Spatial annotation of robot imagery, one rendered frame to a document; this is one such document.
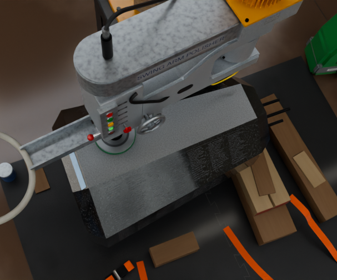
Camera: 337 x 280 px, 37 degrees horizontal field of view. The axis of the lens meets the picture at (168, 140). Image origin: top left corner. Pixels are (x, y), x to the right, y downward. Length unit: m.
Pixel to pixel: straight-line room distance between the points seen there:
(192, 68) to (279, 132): 1.53
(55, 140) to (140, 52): 0.74
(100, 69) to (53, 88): 1.91
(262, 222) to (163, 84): 1.48
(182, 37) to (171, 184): 1.04
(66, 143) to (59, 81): 1.40
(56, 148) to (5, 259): 1.23
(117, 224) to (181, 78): 0.96
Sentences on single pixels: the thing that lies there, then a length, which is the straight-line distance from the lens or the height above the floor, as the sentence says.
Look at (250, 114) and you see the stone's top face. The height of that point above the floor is 0.82.
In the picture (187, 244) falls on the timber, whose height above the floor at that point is 0.14.
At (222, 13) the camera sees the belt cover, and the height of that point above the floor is 1.69.
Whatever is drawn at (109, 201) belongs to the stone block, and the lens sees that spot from 2.69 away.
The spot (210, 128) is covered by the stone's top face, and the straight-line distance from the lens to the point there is 2.75.
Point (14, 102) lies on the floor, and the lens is 3.77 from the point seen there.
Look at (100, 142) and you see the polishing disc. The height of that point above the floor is 0.88.
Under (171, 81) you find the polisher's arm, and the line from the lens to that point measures 2.19.
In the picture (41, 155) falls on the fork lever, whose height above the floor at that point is 1.08.
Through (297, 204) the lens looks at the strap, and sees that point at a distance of 3.38.
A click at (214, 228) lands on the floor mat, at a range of 3.43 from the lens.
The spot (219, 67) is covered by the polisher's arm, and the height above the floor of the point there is 1.24.
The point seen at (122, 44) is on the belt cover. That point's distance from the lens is 1.93.
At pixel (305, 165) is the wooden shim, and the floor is 0.14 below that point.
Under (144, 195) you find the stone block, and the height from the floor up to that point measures 0.70.
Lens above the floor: 3.35
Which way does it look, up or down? 69 degrees down
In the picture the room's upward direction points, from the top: 11 degrees clockwise
